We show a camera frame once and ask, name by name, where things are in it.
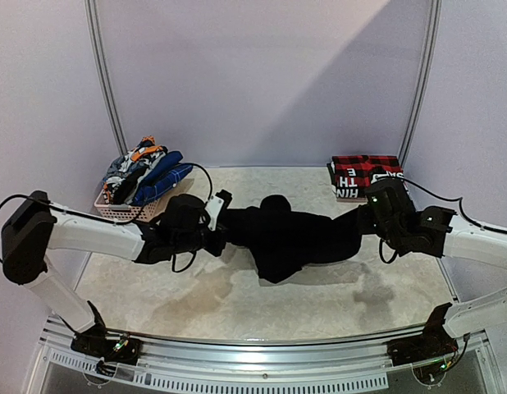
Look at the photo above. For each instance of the camouflage orange garment pile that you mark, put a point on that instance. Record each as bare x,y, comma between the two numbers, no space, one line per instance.
126,172

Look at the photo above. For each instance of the left aluminium frame post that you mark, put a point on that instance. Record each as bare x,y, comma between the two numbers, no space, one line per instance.
95,33

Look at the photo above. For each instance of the aluminium front rail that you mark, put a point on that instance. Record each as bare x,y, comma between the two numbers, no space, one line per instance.
166,365

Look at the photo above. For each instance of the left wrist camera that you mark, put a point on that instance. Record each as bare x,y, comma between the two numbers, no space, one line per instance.
215,205

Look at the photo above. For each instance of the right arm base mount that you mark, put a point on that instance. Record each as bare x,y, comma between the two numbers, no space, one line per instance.
425,346

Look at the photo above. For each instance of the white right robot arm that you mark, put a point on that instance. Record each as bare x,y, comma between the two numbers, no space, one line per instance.
440,232

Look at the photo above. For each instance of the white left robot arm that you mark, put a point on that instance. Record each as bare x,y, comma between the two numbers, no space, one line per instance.
187,225

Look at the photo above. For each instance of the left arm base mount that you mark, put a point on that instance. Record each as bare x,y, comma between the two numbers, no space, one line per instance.
96,342

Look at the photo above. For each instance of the black t-shirt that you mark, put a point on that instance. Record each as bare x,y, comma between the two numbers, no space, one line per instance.
282,240

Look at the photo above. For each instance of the aluminium frame post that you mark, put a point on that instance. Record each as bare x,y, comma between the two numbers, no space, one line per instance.
95,33
424,70

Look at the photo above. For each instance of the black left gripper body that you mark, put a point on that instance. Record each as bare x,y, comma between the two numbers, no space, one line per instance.
215,247

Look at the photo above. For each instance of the right aluminium frame post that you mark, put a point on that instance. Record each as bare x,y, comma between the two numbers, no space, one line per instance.
424,70

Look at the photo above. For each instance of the red black plaid shirt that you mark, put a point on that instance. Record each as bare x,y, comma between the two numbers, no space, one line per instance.
351,175

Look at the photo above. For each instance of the blue plaid garment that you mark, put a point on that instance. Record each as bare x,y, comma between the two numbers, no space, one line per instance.
165,176

